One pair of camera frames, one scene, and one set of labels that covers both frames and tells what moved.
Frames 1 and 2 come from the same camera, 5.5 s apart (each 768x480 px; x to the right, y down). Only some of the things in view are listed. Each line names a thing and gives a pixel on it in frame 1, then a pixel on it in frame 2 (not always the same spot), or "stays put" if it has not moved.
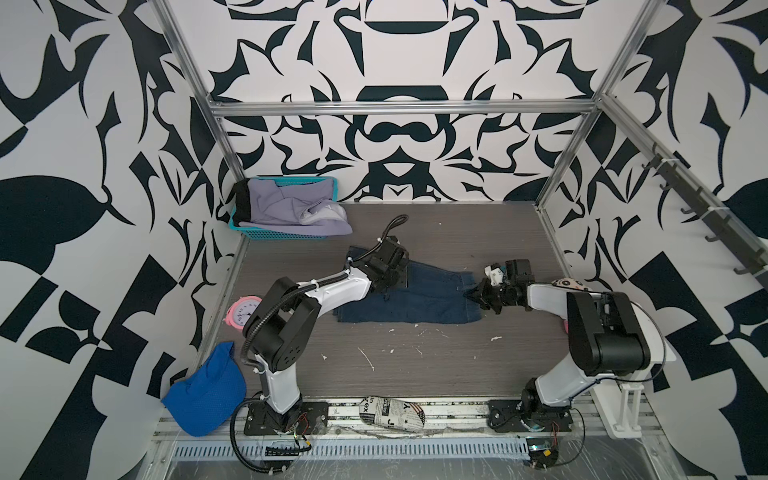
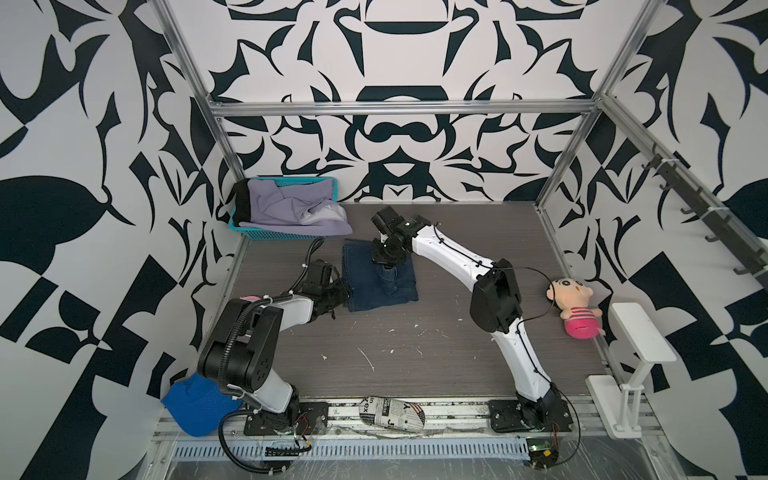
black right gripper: x=483 y=295 -> x=377 y=258
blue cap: x=212 y=396 stays put
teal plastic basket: x=259 y=233 stays put
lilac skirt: x=305 y=206 stays put
